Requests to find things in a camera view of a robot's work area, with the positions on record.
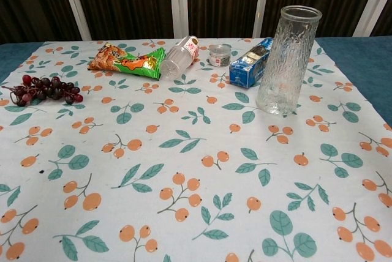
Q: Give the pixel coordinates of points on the textured clear glass vase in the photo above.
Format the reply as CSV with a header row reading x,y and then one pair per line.
x,y
288,60

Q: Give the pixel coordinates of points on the floral print tablecloth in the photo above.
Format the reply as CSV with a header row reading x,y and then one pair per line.
x,y
183,151

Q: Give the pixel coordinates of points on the clear plastic bottle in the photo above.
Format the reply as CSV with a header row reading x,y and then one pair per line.
x,y
177,57

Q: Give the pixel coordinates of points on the small clear round jar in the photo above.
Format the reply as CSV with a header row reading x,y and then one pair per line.
x,y
220,57

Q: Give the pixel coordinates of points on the blue cookie box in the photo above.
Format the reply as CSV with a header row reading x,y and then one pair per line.
x,y
245,72

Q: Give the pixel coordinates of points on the orange green snack bag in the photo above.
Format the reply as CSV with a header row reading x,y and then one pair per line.
x,y
128,63

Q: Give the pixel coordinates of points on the dark red grape bunch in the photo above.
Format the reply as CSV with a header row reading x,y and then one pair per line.
x,y
46,87

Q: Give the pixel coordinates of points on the blue felt table cover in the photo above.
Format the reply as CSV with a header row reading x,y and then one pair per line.
x,y
352,60

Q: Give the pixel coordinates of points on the white partition frame post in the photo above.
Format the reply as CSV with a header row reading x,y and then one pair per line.
x,y
260,5
373,2
177,2
73,2

